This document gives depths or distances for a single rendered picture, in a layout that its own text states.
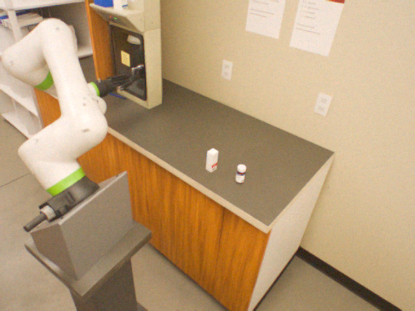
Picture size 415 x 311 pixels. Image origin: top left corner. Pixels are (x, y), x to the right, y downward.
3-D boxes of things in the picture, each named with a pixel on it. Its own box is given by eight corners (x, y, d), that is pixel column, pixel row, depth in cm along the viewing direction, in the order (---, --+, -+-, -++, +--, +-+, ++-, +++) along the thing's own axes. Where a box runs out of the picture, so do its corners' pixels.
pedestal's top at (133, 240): (83, 302, 97) (81, 296, 95) (26, 250, 111) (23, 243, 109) (152, 238, 119) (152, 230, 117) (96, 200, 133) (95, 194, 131)
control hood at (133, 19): (108, 19, 180) (106, 0, 174) (144, 32, 164) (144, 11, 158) (91, 23, 173) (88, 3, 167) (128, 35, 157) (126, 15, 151)
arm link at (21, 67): (23, 54, 104) (17, 30, 109) (-5, 75, 107) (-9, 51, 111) (62, 79, 121) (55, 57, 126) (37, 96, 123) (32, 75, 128)
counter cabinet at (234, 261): (117, 142, 324) (106, 57, 270) (294, 257, 221) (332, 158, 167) (57, 171, 282) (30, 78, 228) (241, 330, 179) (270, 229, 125)
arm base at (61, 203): (41, 234, 83) (26, 216, 81) (22, 241, 92) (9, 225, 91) (107, 182, 102) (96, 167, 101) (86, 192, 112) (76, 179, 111)
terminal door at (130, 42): (117, 86, 205) (109, 23, 181) (146, 102, 189) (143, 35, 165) (115, 86, 204) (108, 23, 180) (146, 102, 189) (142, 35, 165)
